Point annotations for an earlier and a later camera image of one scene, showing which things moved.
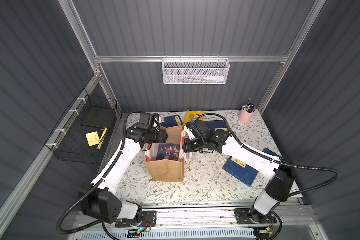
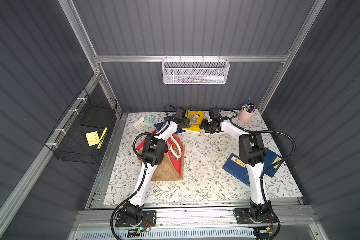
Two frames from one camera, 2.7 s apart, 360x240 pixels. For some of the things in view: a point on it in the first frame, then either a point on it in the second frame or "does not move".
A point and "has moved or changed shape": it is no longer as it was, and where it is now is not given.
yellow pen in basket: x=102 y=139 does not move
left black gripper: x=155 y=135 → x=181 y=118
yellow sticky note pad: x=92 y=138 does not move
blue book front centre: x=243 y=172 does not move
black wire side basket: x=89 y=114 does not move
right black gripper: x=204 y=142 → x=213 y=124
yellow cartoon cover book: x=190 y=116 does not move
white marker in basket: x=215 y=78 does not move
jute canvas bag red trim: x=162 y=170 has moved or changed shape
